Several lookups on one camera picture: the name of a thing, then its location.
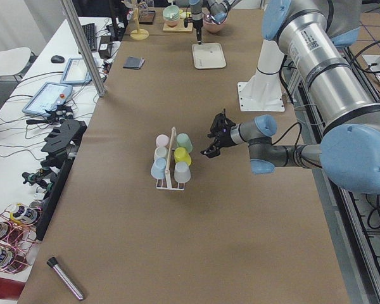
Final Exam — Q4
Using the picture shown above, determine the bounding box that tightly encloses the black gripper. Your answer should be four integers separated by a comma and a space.
200, 111, 236, 158

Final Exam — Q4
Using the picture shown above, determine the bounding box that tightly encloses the green cup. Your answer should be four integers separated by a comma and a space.
176, 133, 193, 153

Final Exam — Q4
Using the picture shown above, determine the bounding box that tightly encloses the cream rabbit tray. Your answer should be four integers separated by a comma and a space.
192, 42, 226, 70

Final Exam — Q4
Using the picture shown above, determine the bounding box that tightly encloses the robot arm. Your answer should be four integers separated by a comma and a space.
203, 1, 380, 194
184, 1, 239, 158

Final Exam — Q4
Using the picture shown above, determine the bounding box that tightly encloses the yellow cup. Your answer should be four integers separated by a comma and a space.
174, 147, 192, 166

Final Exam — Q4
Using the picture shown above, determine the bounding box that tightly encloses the grey cup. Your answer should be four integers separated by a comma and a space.
174, 161, 191, 183

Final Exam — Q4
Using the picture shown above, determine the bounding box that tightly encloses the pink cup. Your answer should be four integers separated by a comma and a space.
155, 134, 170, 147

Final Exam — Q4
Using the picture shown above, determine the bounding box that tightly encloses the cream cup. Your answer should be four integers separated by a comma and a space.
154, 146, 168, 160

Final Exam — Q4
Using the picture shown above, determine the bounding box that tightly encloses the light blue cup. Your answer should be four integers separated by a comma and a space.
150, 158, 167, 179

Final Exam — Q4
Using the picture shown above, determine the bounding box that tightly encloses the dark red tray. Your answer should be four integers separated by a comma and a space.
139, 11, 156, 25

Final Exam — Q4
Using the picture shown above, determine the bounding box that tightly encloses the grey folded cloth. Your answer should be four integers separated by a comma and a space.
123, 56, 145, 70

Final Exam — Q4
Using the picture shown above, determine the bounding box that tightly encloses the pink bowl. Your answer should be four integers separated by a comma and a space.
203, 13, 226, 34

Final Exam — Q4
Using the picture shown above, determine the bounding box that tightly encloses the wooden board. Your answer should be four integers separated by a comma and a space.
162, 15, 193, 33

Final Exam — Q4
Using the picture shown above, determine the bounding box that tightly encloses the wooden mug tree stand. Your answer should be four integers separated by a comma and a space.
121, 1, 149, 41

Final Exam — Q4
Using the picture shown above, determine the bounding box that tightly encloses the black keyboard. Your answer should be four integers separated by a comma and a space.
82, 23, 97, 52

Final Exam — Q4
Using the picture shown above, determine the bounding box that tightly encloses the blue teach pendant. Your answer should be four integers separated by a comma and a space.
22, 82, 73, 117

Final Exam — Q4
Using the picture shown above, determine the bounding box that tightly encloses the black computer mouse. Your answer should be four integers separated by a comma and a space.
51, 55, 65, 64

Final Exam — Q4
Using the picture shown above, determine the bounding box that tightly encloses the metal tube black cap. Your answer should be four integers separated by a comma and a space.
47, 256, 84, 301

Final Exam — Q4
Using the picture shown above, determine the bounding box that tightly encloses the tea bottle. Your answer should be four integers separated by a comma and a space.
9, 203, 39, 225

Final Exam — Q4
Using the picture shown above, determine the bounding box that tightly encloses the white chair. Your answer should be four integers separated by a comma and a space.
0, 47, 32, 83

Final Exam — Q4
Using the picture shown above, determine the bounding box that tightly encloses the white wire cup rack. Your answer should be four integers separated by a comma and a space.
155, 127, 186, 191

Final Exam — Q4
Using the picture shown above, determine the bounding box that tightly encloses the aluminium frame post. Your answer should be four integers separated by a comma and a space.
60, 0, 106, 98

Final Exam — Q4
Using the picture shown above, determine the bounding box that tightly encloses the copper wire bottle basket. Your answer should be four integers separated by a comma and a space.
0, 204, 42, 274

